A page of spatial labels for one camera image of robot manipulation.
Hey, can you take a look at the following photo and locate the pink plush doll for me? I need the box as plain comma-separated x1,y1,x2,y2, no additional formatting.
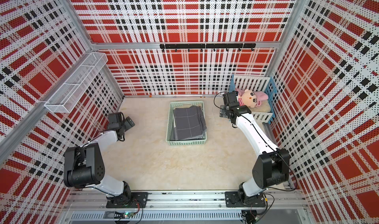
236,89,268,108

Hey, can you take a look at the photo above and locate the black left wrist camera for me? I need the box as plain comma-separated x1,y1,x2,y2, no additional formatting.
107,112,124,130

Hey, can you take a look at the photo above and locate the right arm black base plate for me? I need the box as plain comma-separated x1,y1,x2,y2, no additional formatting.
225,191,266,208

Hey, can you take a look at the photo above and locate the blue white toy crib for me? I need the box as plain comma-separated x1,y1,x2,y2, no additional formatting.
229,74,277,124

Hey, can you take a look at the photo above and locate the aluminium front rail frame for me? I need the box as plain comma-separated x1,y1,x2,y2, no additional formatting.
58,190,315,224

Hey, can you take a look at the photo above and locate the cream fluffy crib mattress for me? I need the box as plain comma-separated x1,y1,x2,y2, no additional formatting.
250,100,271,113

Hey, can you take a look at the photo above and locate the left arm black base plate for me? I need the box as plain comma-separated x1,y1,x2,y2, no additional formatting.
106,192,149,208

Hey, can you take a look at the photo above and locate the dark grey checked pillowcase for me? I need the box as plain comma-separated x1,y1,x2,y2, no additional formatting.
169,105,207,141

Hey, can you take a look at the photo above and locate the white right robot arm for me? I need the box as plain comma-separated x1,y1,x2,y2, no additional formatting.
221,102,290,201

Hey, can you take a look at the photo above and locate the small green circuit board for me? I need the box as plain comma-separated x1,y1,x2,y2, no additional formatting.
114,212,135,219

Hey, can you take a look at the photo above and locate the white wire mesh shelf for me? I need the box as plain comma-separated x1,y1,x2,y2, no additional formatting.
44,52,108,113

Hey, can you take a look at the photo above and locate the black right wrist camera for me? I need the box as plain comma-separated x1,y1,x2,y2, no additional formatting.
223,91,239,107

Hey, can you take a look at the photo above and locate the green perforated plastic basket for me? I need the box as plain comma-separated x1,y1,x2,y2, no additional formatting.
166,101,207,146

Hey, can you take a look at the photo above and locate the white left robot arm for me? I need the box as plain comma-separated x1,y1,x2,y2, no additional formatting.
64,112,135,203

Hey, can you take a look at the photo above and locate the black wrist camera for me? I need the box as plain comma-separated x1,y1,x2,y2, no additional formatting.
107,112,124,130
223,91,239,107

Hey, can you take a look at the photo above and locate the black wall hook rail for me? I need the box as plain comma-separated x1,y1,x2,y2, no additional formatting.
159,43,257,50

